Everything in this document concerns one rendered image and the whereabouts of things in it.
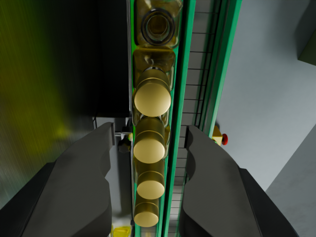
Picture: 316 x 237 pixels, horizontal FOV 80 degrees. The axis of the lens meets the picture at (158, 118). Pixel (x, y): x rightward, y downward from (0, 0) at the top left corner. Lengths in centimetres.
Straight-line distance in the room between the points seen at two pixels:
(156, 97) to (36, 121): 13
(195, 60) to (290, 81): 36
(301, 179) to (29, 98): 234
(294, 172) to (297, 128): 147
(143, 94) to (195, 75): 31
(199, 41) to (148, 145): 31
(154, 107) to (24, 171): 14
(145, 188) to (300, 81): 62
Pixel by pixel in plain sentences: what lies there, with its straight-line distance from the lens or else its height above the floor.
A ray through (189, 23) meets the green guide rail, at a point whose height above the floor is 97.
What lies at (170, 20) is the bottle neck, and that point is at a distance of 18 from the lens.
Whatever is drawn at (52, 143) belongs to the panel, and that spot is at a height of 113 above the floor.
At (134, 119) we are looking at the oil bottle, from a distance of 27.
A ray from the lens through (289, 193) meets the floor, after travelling 249.
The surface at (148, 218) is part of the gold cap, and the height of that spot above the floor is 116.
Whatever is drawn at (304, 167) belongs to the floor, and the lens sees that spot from 229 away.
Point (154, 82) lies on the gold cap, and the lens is 17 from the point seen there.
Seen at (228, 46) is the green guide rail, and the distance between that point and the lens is 38.
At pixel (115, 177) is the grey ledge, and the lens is 65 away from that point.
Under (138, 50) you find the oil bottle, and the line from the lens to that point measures 25.
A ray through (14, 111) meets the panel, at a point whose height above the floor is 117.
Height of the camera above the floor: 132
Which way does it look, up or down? 61 degrees down
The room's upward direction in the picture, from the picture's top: 179 degrees clockwise
